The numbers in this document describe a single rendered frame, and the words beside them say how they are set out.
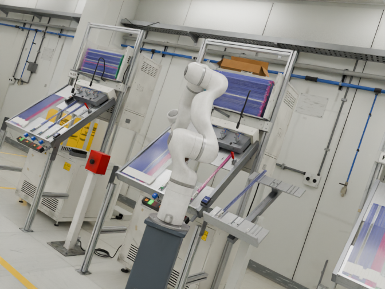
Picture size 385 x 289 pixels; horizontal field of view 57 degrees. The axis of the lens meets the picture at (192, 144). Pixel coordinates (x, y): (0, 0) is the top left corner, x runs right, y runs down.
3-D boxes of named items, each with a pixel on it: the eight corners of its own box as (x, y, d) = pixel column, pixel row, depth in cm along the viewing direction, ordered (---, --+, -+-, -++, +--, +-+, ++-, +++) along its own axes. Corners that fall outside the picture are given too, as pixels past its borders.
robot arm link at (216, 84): (177, 159, 162) (209, 170, 166) (187, 149, 152) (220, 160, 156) (195, 74, 186) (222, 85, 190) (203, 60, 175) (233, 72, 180)
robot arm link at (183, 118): (204, 102, 194) (183, 140, 212) (200, 85, 205) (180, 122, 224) (189, 97, 191) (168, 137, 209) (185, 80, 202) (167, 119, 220)
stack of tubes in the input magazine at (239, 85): (259, 116, 243) (272, 79, 243) (199, 101, 271) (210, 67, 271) (266, 121, 254) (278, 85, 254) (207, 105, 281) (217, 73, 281)
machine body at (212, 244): (187, 318, 230) (218, 226, 230) (113, 268, 268) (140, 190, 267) (230, 299, 284) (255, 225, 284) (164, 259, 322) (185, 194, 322)
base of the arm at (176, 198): (185, 234, 150) (200, 193, 150) (144, 219, 153) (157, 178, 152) (190, 226, 169) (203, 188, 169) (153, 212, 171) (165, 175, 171)
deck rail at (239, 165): (200, 218, 207) (199, 211, 203) (197, 217, 208) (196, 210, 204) (259, 148, 248) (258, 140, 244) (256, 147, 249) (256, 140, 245)
